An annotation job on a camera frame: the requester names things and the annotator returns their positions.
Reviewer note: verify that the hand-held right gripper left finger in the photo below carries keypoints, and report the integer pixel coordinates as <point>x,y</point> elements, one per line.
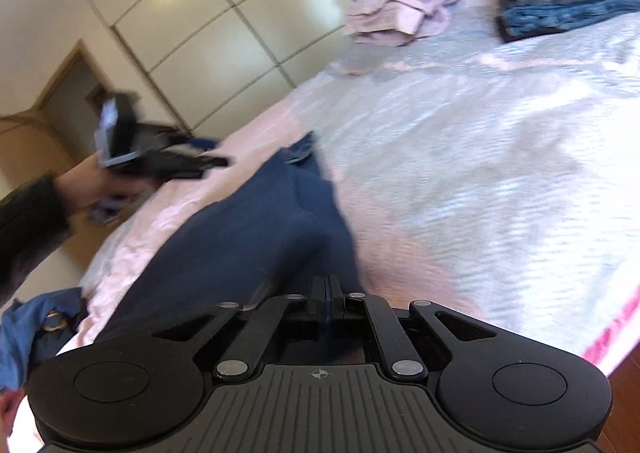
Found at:
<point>317,303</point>

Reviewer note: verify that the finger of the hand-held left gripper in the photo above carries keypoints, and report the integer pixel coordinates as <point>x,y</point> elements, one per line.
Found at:
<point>200,164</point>
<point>205,143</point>

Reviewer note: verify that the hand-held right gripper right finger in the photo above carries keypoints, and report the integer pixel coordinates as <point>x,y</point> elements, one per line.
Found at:
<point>336,303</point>

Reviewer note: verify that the navy blue pants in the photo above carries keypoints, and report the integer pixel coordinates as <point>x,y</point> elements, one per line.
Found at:
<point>235,243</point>

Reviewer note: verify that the person's left hand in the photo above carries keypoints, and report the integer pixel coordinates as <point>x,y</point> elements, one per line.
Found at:
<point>85,183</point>

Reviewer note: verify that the brown wooden door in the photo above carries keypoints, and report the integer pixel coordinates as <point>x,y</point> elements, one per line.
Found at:
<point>60,98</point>

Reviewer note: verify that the cream wardrobe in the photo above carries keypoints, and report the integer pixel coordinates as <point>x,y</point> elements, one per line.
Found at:
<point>215,33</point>

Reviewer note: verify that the blue garment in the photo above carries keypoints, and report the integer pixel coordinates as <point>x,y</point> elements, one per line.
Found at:
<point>25,333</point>

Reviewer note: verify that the pink floral bed sheet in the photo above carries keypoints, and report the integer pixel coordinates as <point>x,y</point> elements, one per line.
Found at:
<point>620,323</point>

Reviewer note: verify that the light blue folded jeans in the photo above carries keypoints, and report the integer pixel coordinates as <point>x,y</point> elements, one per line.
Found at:
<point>560,15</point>

